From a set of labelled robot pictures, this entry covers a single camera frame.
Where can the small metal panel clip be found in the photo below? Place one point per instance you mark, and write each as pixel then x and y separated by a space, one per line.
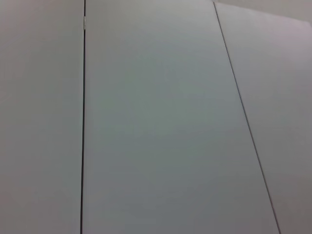
pixel 84 23

